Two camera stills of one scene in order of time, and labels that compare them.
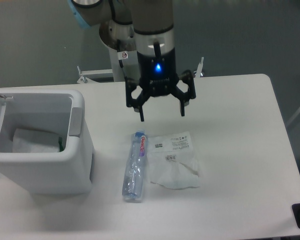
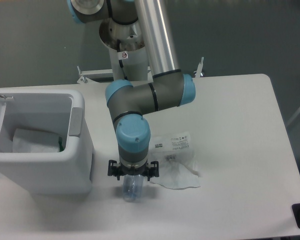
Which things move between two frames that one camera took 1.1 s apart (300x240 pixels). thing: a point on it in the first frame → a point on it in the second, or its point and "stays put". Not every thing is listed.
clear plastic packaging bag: [172, 163] stays put
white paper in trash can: [26, 140] stays put
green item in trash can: [61, 148] stays put
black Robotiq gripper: [157, 75] → [142, 170]
